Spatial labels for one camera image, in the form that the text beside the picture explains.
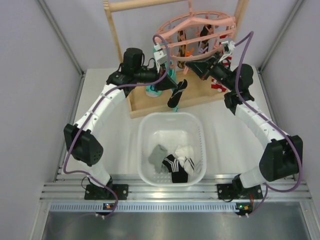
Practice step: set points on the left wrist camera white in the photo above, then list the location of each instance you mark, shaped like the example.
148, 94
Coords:
160, 56

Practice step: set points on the aluminium mounting rail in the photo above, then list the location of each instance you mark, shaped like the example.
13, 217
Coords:
71, 188

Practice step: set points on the white plastic laundry basket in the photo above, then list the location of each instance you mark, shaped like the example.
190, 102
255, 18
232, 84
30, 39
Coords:
171, 149

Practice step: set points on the pink round clip hanger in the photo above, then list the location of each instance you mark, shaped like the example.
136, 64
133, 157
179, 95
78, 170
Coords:
196, 34

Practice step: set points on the wooden drying rack frame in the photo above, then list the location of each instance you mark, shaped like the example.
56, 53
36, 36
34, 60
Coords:
197, 91

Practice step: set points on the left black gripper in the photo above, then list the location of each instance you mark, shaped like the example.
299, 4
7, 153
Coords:
167, 83

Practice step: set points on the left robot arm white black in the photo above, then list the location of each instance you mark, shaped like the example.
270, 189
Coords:
80, 140

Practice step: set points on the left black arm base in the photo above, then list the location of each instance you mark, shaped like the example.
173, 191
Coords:
93, 192

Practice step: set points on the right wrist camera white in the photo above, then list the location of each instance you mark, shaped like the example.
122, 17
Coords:
227, 49

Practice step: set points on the perforated grey cable duct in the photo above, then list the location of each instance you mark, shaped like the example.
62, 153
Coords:
157, 207

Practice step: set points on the green sock right hanging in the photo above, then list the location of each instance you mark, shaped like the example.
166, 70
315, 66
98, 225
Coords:
172, 74

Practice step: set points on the green sock left hanging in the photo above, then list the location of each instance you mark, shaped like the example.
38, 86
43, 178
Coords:
150, 89

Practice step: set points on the white sock in basket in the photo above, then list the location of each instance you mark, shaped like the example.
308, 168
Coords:
186, 158

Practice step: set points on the black striped sock in basket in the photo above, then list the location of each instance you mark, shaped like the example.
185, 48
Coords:
178, 174

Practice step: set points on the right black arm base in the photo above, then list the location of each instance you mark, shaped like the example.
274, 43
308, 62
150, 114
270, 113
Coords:
228, 193

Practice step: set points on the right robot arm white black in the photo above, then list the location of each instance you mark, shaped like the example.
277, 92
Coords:
282, 154

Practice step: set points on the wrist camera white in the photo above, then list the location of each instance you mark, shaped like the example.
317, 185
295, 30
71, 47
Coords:
227, 49
160, 56

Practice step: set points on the grey sock in basket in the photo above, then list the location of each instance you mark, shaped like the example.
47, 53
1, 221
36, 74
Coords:
158, 154

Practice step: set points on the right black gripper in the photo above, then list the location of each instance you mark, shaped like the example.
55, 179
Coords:
202, 68

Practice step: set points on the black sock white stripes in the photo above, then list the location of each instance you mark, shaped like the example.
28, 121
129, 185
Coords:
177, 93

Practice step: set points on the green sock hanging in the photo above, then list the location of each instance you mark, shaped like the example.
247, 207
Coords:
172, 74
150, 89

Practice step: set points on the red white striped sock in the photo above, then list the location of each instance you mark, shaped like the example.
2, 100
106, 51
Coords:
227, 63

